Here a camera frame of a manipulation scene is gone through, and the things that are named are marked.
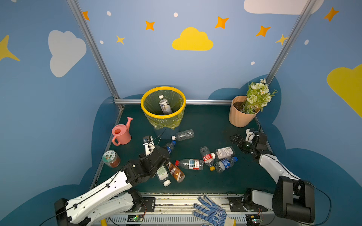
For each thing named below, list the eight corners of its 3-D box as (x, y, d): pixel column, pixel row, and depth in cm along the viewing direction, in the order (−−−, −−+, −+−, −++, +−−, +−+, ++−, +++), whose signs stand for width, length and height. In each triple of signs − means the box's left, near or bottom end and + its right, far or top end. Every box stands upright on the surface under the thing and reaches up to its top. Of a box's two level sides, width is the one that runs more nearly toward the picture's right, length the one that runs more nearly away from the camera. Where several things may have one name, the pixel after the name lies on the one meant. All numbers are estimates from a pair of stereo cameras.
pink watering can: (114, 147, 98) (108, 138, 89) (122, 126, 110) (117, 116, 101) (128, 147, 98) (123, 138, 89) (134, 126, 110) (130, 117, 101)
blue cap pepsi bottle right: (217, 173, 86) (218, 171, 83) (212, 165, 89) (213, 163, 86) (238, 163, 90) (240, 161, 87) (233, 156, 93) (235, 153, 90)
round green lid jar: (106, 167, 88) (100, 162, 82) (110, 155, 94) (105, 149, 87) (119, 167, 88) (114, 162, 82) (123, 155, 94) (118, 149, 87)
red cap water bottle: (175, 170, 86) (174, 167, 83) (175, 161, 90) (175, 158, 86) (203, 170, 87) (204, 167, 83) (202, 161, 90) (203, 158, 87)
